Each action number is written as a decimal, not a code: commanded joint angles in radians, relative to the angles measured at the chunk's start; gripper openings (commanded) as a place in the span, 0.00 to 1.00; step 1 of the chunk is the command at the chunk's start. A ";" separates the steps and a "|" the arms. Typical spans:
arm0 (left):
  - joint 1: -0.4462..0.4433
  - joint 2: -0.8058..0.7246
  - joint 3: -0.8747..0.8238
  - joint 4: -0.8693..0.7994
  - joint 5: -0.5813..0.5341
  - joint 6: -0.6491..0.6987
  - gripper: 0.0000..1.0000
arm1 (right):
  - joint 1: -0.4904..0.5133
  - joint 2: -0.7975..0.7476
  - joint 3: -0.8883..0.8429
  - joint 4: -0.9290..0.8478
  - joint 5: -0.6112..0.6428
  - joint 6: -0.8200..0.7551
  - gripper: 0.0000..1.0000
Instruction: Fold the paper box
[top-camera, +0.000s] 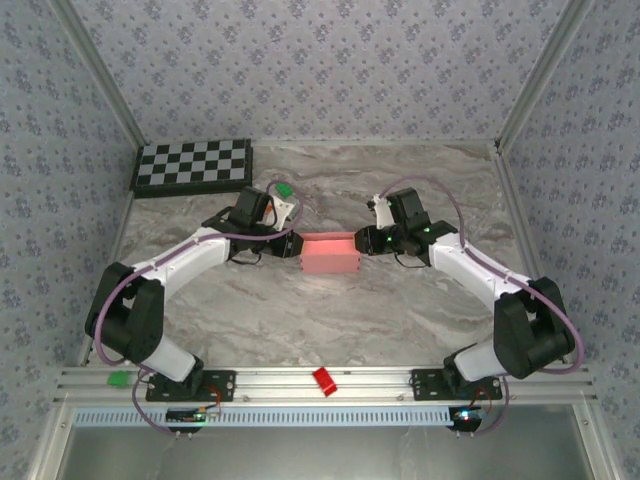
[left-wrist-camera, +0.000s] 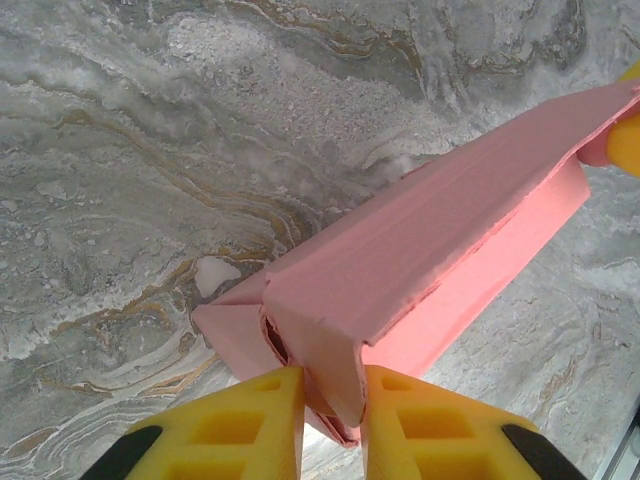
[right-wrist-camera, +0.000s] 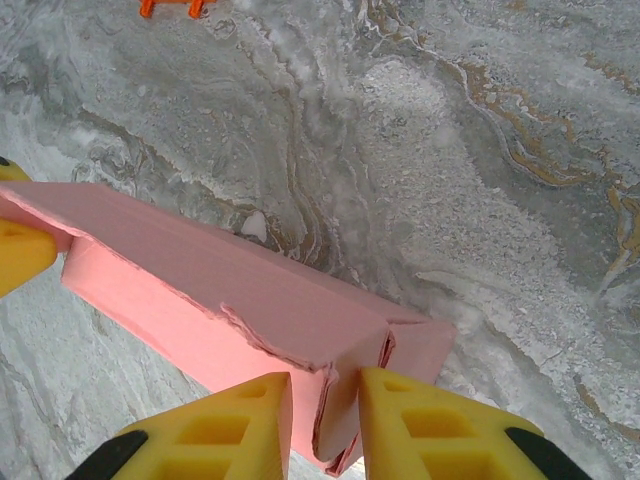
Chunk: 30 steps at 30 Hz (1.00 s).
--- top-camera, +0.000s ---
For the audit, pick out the pink paper box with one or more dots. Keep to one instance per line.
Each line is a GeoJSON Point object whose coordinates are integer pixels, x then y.
{"type": "Point", "coordinates": [330, 257]}

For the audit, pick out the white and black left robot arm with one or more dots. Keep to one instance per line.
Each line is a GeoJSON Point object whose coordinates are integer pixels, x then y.
{"type": "Point", "coordinates": [127, 315]}

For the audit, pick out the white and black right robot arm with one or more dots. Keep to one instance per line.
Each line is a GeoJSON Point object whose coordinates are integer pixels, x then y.
{"type": "Point", "coordinates": [530, 330]}

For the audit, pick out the small green toy brick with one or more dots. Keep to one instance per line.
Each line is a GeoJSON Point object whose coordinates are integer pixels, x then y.
{"type": "Point", "coordinates": [284, 189]}

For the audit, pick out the black and white checkerboard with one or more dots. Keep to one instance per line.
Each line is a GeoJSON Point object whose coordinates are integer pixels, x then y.
{"type": "Point", "coordinates": [190, 167]}

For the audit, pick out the red block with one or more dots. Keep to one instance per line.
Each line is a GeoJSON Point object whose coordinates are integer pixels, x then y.
{"type": "Point", "coordinates": [324, 382]}

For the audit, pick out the right circuit board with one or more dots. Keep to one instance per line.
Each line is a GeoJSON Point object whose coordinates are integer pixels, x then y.
{"type": "Point", "coordinates": [466, 417]}

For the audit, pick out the circuit board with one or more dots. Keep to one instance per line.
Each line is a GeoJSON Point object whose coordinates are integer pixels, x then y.
{"type": "Point", "coordinates": [466, 417]}
{"type": "Point", "coordinates": [185, 416]}

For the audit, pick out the left circuit board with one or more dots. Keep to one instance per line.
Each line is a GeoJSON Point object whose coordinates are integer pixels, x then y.
{"type": "Point", "coordinates": [185, 416]}

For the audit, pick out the green block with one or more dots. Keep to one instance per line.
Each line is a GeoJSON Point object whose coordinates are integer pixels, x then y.
{"type": "Point", "coordinates": [118, 379]}

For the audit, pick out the grey metal panel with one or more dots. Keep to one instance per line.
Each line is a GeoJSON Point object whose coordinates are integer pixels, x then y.
{"type": "Point", "coordinates": [320, 455]}

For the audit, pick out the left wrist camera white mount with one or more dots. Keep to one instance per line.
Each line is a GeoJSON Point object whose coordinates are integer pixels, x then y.
{"type": "Point", "coordinates": [252, 205]}

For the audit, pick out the aluminium back rail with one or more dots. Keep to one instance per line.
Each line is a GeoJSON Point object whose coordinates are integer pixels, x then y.
{"type": "Point", "coordinates": [375, 143]}

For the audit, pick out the aluminium front rail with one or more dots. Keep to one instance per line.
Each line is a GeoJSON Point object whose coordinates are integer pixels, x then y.
{"type": "Point", "coordinates": [280, 382]}

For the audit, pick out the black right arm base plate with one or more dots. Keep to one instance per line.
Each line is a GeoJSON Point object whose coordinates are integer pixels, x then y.
{"type": "Point", "coordinates": [425, 384]}

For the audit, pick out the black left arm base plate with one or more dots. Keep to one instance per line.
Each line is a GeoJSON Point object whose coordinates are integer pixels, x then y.
{"type": "Point", "coordinates": [220, 385]}

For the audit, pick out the aluminium frame post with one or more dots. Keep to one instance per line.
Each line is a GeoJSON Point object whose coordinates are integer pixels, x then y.
{"type": "Point", "coordinates": [541, 75]}

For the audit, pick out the aluminium frame bar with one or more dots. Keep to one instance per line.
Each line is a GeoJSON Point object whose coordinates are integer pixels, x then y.
{"type": "Point", "coordinates": [45, 465]}
{"type": "Point", "coordinates": [605, 465]}

